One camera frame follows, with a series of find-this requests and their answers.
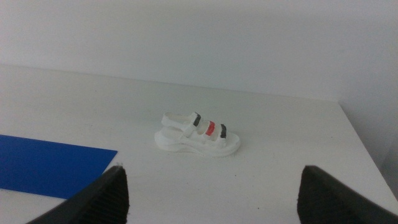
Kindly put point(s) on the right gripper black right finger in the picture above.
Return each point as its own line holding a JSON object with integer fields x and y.
{"x": 323, "y": 202}

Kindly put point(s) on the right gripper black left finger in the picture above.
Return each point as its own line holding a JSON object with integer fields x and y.
{"x": 105, "y": 202}

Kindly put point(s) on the blue rectangular mat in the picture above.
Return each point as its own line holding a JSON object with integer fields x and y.
{"x": 46, "y": 165}

